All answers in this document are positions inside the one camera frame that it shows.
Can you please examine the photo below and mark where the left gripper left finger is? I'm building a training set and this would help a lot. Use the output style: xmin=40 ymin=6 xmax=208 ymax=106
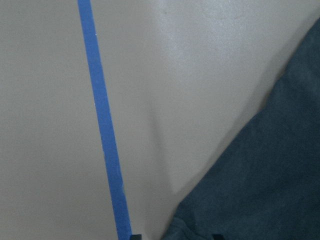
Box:
xmin=130 ymin=234 xmax=142 ymax=240

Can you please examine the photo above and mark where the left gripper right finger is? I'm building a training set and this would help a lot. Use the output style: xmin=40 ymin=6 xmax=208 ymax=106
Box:
xmin=212 ymin=234 xmax=223 ymax=240

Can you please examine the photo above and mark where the black printed t-shirt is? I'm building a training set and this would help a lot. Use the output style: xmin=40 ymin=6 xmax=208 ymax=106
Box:
xmin=164 ymin=22 xmax=320 ymax=240

